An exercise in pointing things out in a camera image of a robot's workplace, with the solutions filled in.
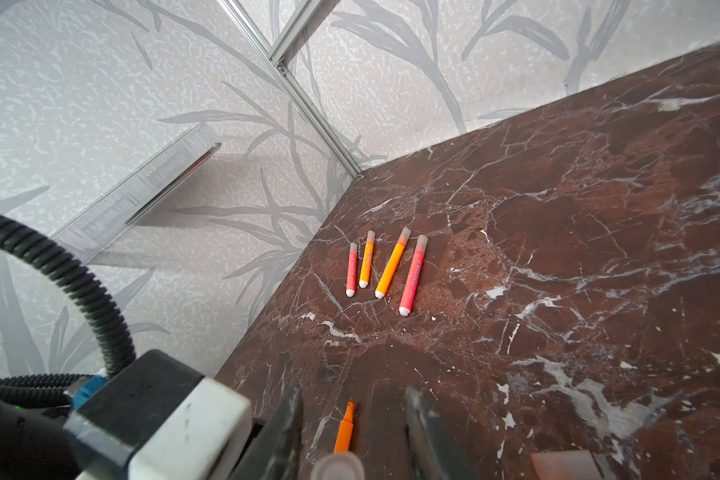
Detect orange pen front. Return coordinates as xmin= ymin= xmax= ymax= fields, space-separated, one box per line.
xmin=333 ymin=398 xmax=355 ymax=454

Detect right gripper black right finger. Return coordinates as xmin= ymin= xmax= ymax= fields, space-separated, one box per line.
xmin=405 ymin=385 xmax=477 ymax=479

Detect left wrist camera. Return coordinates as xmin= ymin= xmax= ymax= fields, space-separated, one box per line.
xmin=64 ymin=350 xmax=253 ymax=479

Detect aluminium frame rail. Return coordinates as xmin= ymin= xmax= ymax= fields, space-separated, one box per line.
xmin=218 ymin=1 xmax=362 ymax=178

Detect orange pen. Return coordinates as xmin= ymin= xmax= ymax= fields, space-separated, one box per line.
xmin=358 ymin=230 xmax=375 ymax=288
xmin=375 ymin=227 xmax=411 ymax=299
xmin=333 ymin=398 xmax=355 ymax=454

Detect clear plastic wall tray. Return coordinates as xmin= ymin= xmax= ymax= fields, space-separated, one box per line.
xmin=52 ymin=122 xmax=221 ymax=263

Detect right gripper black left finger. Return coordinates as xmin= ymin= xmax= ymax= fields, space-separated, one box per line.
xmin=230 ymin=384 xmax=304 ymax=479

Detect red capped pen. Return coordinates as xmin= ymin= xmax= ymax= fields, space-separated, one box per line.
xmin=398 ymin=235 xmax=428 ymax=316

